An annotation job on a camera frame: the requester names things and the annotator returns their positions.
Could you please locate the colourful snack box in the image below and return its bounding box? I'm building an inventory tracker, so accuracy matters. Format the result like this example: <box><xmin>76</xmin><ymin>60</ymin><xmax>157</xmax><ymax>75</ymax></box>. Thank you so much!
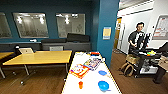
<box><xmin>90</xmin><ymin>51</ymin><xmax>101</xmax><ymax>57</ymax></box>

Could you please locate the small orange cup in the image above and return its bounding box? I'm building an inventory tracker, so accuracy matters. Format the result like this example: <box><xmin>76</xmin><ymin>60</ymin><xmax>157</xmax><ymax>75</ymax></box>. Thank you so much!
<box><xmin>78</xmin><ymin>80</ymin><xmax>84</xmax><ymax>90</ymax></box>

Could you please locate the purple colourful game box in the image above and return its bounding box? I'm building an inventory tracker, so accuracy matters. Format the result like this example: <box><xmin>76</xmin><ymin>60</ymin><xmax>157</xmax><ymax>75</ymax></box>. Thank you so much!
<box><xmin>82</xmin><ymin>56</ymin><xmax>103</xmax><ymax>71</ymax></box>

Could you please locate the interior glass window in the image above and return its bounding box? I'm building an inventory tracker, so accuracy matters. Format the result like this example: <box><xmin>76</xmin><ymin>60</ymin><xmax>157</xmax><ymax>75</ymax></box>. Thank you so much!
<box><xmin>55</xmin><ymin>13</ymin><xmax>86</xmax><ymax>39</ymax></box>
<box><xmin>0</xmin><ymin>12</ymin><xmax>9</xmax><ymax>39</ymax></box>
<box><xmin>12</xmin><ymin>12</ymin><xmax>50</xmax><ymax>39</ymax></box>

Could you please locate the dark grey sofa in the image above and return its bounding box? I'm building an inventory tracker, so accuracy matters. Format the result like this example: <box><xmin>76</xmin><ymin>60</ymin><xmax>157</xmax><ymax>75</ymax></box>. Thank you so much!
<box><xmin>41</xmin><ymin>32</ymin><xmax>92</xmax><ymax>52</ymax></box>

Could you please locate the yellow green ball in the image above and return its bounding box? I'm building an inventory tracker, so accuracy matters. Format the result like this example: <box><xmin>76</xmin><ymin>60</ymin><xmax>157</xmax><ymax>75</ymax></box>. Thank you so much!
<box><xmin>148</xmin><ymin>49</ymin><xmax>157</xmax><ymax>56</ymax></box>

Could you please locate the person in dark shirt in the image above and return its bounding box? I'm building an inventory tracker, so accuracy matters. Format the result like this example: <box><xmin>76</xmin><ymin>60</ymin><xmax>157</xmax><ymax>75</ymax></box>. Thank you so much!
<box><xmin>127</xmin><ymin>21</ymin><xmax>148</xmax><ymax>55</ymax></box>

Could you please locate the yellow framed pillar notice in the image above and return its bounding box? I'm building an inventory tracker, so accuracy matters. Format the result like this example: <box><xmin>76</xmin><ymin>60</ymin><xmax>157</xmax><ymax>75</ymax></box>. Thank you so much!
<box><xmin>102</xmin><ymin>26</ymin><xmax>112</xmax><ymax>41</ymax></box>

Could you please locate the shallow blue plastic bowl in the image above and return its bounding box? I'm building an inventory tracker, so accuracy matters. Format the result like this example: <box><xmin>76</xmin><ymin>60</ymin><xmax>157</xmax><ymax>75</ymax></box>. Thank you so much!
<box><xmin>97</xmin><ymin>69</ymin><xmax>109</xmax><ymax>77</ymax></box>

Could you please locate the white open laptop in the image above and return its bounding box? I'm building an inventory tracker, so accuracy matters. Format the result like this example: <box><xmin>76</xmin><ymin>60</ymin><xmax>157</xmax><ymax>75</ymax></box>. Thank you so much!
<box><xmin>18</xmin><ymin>47</ymin><xmax>36</xmax><ymax>56</ymax></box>

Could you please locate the orange wooden door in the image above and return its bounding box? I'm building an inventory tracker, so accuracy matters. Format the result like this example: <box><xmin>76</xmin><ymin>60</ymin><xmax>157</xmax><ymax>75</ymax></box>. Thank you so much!
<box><xmin>114</xmin><ymin>17</ymin><xmax>124</xmax><ymax>51</ymax></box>

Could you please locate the black office chair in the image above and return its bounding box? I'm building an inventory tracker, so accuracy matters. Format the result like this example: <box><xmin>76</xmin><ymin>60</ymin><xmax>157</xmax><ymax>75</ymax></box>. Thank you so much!
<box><xmin>13</xmin><ymin>44</ymin><xmax>22</xmax><ymax>56</ymax></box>

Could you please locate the orange board game box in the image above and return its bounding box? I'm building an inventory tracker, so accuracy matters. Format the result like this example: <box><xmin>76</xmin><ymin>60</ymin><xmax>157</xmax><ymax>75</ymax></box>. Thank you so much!
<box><xmin>69</xmin><ymin>63</ymin><xmax>91</xmax><ymax>80</ymax></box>

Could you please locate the black wheeled cart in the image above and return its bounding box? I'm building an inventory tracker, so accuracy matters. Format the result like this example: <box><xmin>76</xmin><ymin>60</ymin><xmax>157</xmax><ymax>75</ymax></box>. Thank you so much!
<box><xmin>128</xmin><ymin>41</ymin><xmax>168</xmax><ymax>84</ymax></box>

